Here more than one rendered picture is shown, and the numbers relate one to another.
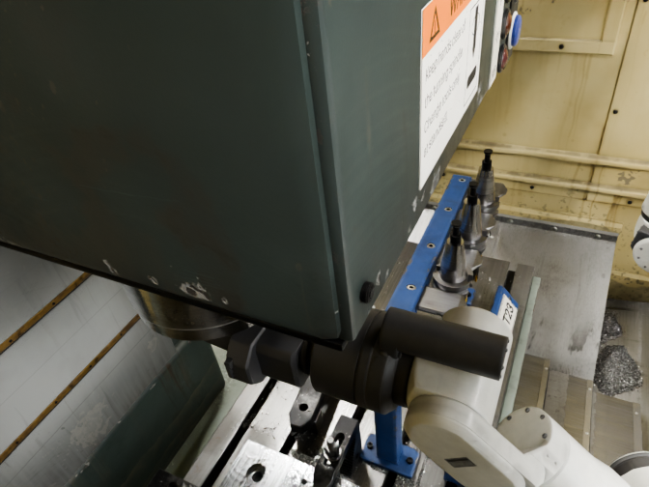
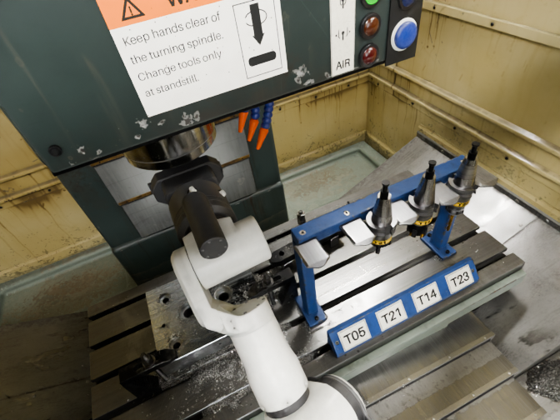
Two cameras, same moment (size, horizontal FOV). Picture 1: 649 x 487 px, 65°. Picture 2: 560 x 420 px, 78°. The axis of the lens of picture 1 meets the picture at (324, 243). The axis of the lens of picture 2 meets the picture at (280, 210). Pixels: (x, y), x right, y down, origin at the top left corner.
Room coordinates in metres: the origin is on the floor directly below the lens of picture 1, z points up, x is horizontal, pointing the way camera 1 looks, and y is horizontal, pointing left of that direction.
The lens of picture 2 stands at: (0.10, -0.36, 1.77)
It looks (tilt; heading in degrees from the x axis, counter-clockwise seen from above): 45 degrees down; 42
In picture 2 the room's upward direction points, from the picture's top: 10 degrees counter-clockwise
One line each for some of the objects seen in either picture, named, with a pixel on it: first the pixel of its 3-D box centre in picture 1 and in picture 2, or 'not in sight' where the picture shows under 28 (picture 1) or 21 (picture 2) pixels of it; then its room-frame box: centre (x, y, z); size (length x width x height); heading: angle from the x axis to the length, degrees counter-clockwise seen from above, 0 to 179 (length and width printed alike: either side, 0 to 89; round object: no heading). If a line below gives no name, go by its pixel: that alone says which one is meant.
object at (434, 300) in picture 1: (442, 302); (359, 232); (0.54, -0.17, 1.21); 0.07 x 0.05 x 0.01; 60
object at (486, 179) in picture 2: (488, 188); (481, 177); (0.82, -0.34, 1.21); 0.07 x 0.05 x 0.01; 60
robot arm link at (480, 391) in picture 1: (434, 359); (217, 235); (0.27, -0.08, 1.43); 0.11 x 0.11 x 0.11; 60
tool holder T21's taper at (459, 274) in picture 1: (454, 257); (382, 207); (0.59, -0.20, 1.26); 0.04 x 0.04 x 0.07
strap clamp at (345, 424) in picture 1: (336, 460); (272, 288); (0.44, 0.03, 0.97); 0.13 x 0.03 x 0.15; 150
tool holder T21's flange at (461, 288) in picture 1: (452, 279); (381, 222); (0.59, -0.20, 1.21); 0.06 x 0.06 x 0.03
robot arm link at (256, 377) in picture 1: (313, 338); (193, 195); (0.32, 0.02, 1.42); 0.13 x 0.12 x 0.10; 150
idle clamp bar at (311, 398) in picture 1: (322, 379); (307, 246); (0.64, 0.04, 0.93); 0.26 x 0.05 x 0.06; 155
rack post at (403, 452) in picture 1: (387, 410); (306, 279); (0.47, -0.07, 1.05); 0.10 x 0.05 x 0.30; 60
